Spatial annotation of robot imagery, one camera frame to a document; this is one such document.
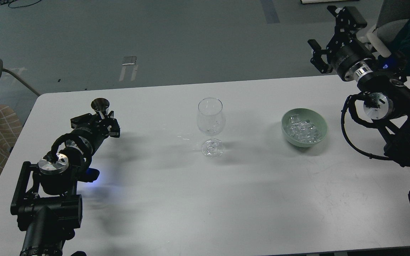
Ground black floor cables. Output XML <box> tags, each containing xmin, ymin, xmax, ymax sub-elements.
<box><xmin>0</xmin><ymin>0</ymin><xmax>42</xmax><ymax>15</ymax></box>

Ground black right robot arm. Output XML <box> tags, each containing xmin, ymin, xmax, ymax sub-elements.
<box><xmin>308</xmin><ymin>5</ymin><xmax>410</xmax><ymax>167</ymax></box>

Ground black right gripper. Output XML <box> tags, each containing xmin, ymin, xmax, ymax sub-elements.
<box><xmin>307</xmin><ymin>5</ymin><xmax>375</xmax><ymax>82</ymax></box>

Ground clear ice cubes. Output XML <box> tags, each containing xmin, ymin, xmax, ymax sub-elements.
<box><xmin>284</xmin><ymin>114</ymin><xmax>322</xmax><ymax>145</ymax></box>

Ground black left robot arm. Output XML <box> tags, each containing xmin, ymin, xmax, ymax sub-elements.
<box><xmin>10</xmin><ymin>111</ymin><xmax>120</xmax><ymax>256</ymax></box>

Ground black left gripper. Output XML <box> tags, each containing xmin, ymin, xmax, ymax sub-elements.
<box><xmin>70</xmin><ymin>113</ymin><xmax>121</xmax><ymax>156</ymax></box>

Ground grey office chair right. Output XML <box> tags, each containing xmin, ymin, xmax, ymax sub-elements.
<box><xmin>358</xmin><ymin>0</ymin><xmax>410</xmax><ymax>58</ymax></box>

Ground clear wine glass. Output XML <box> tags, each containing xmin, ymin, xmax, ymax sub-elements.
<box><xmin>197</xmin><ymin>97</ymin><xmax>226</xmax><ymax>158</ymax></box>

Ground green bowl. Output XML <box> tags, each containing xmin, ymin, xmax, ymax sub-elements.
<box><xmin>280</xmin><ymin>108</ymin><xmax>328</xmax><ymax>148</ymax></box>

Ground steel double jigger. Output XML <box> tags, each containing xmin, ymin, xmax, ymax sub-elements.
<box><xmin>90</xmin><ymin>98</ymin><xmax>114</xmax><ymax>121</ymax></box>

